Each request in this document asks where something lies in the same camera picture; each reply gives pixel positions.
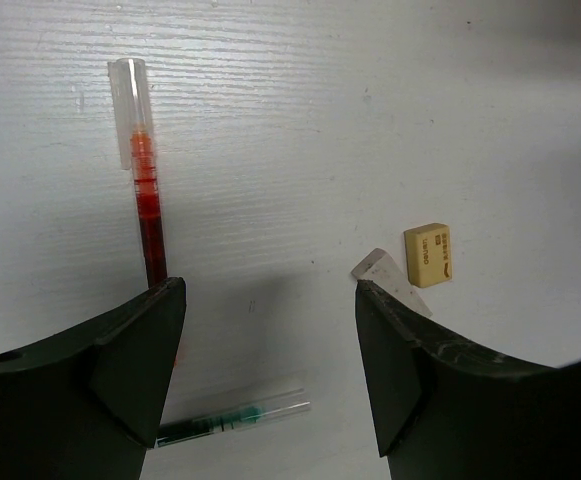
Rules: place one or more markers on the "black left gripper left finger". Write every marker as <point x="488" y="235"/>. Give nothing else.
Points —
<point x="86" y="403"/>

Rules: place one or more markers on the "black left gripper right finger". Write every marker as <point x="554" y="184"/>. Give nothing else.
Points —
<point x="446" y="407"/>

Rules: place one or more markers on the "green gel pen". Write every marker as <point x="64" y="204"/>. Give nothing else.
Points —
<point x="242" y="408"/>

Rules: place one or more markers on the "grey white eraser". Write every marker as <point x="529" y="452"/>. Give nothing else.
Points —
<point x="379" y="267"/>

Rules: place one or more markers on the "tan yellow eraser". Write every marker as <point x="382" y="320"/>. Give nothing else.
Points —
<point x="428" y="255"/>

